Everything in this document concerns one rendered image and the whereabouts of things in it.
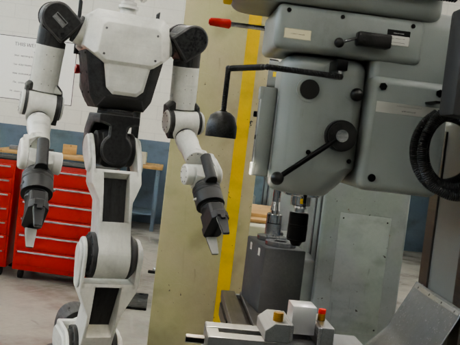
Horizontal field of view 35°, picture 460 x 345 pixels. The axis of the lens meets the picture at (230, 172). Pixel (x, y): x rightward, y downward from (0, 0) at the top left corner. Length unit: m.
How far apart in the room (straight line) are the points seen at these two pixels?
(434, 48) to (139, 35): 0.98
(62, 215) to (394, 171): 4.87
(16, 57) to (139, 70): 8.70
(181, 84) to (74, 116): 8.40
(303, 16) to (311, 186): 0.38
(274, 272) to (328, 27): 0.75
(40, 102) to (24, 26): 8.70
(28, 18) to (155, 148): 2.57
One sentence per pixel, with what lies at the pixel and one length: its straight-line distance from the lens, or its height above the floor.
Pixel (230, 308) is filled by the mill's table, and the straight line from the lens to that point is 2.13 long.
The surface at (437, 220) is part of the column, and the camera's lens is 1.95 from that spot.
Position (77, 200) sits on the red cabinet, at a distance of 6.29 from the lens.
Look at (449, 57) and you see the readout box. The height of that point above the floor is 1.63.
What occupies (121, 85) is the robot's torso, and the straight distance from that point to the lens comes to 2.33.
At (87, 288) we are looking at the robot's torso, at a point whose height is 0.91.
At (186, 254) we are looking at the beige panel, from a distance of 3.51.
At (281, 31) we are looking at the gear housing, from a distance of 1.65.
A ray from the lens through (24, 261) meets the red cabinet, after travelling 6.49.
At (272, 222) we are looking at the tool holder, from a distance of 2.21.
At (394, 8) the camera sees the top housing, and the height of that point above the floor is 1.75.
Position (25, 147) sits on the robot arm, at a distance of 2.17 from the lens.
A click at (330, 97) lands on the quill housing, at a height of 1.54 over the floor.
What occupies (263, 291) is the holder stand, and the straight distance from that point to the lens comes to 2.10.
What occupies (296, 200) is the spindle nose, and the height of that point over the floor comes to 1.29.
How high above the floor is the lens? 1.43
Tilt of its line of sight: 3 degrees down
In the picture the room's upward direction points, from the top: 7 degrees clockwise
